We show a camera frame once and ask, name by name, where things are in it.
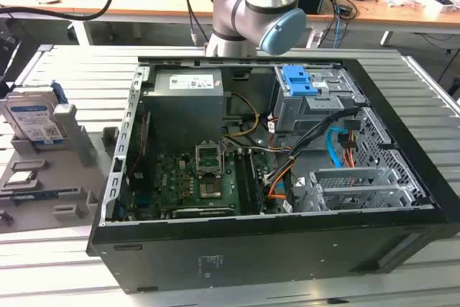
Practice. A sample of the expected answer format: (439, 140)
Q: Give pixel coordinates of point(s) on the hard disk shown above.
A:
(32, 120)

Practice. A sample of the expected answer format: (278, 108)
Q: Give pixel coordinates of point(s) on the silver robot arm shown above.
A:
(251, 16)

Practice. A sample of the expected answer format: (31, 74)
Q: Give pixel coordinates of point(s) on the silver disk bay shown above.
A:
(388, 177)

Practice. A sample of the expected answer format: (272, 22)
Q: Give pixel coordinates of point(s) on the gray power supply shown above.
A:
(183, 113)

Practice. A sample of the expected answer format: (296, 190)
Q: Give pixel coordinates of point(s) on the CPU socket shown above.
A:
(211, 190)

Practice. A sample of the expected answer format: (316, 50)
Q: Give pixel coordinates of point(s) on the green motherboard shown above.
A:
(176, 177)

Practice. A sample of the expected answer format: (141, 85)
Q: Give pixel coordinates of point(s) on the silver drive cage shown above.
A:
(298, 113)

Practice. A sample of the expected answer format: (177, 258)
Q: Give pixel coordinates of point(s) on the black graphics card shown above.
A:
(205, 212)

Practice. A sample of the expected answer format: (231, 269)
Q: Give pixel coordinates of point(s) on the blue plastic latch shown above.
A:
(294, 84)

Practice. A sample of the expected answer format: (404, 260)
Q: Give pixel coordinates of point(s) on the black PC case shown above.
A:
(251, 249)

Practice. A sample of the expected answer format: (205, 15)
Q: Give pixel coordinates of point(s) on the wooden desk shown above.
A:
(161, 1)

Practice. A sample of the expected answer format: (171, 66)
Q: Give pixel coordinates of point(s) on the gray part rack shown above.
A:
(57, 181)

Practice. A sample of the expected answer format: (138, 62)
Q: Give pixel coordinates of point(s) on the blue RAM stick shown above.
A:
(36, 195)

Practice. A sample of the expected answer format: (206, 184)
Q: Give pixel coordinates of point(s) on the silver CPU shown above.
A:
(21, 176)

